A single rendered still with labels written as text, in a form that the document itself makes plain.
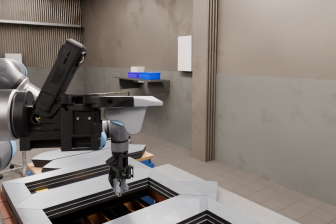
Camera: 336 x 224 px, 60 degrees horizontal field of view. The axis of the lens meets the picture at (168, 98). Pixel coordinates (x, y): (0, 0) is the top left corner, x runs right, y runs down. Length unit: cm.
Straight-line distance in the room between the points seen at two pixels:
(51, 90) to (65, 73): 3
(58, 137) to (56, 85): 8
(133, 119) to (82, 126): 7
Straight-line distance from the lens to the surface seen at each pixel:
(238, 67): 403
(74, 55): 45
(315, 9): 352
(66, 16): 884
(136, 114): 45
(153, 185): 164
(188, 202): 141
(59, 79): 45
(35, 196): 158
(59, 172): 184
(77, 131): 44
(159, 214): 131
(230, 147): 427
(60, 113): 46
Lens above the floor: 152
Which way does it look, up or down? 8 degrees down
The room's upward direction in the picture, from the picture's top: straight up
